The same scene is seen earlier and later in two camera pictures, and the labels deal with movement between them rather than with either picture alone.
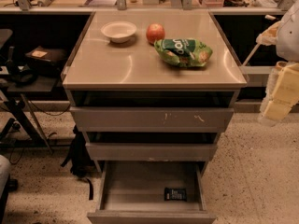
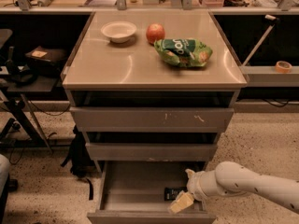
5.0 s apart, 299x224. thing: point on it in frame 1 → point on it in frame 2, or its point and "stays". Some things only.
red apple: (155, 32) stays
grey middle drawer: (147, 151) stays
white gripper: (289, 36) → (193, 185)
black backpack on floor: (82, 163) stays
